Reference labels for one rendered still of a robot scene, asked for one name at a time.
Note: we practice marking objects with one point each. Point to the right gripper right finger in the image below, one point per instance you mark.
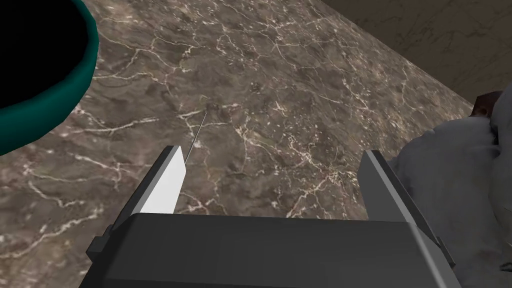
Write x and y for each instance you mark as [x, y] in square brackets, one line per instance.
[380, 192]

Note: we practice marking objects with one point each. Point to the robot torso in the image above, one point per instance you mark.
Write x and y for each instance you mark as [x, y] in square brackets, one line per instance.
[456, 188]

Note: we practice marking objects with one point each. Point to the teal bowl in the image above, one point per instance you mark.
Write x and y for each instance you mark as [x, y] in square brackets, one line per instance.
[60, 96]

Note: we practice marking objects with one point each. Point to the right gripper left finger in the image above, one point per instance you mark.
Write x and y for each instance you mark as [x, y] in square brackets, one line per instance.
[162, 188]

